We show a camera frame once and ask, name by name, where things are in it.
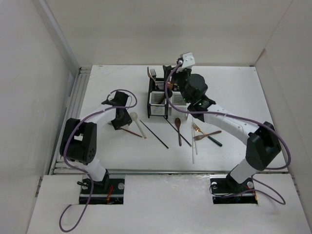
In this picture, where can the rose gold fork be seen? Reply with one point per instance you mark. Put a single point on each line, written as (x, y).
(196, 138)

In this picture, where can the black chopstick left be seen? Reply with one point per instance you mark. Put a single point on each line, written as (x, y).
(154, 134)

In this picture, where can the brown wooden spoon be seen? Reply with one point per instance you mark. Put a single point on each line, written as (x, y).
(178, 124)

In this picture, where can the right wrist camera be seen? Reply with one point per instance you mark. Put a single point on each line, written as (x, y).
(185, 61)

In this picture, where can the black round spoon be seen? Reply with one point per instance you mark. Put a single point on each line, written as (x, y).
(162, 100)

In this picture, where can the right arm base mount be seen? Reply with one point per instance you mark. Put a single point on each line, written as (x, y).
(225, 191)

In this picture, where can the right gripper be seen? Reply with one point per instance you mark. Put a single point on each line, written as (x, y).
(177, 73)

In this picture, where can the white chopstick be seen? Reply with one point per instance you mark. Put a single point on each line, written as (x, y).
(196, 151)
(193, 145)

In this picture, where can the white chopstick right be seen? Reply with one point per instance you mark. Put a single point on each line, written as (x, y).
(196, 151)

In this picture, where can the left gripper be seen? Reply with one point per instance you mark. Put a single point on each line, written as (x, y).
(126, 121)

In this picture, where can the black utensil rack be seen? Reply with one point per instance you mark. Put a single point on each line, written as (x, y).
(155, 95)

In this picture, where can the white utensil rack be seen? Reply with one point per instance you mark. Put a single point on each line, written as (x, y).
(178, 101)

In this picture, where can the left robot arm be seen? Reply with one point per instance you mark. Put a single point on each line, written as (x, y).
(79, 141)

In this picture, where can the copper knife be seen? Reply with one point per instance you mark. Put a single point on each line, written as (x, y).
(132, 132)

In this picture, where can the black chopstick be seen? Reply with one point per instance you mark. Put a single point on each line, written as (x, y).
(154, 134)
(182, 137)

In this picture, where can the white chopstick left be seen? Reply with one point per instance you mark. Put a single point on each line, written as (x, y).
(193, 145)

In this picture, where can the aluminium rail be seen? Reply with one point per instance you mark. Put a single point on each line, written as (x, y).
(162, 172)

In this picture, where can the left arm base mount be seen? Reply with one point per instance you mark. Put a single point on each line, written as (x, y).
(110, 191)

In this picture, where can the copper round spoon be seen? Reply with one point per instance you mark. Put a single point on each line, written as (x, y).
(169, 86)

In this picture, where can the silver fork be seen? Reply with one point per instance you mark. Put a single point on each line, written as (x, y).
(153, 74)

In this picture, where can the black chopstick right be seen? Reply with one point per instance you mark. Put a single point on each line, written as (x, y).
(182, 137)

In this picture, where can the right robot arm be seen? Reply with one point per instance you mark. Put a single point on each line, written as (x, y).
(262, 142)

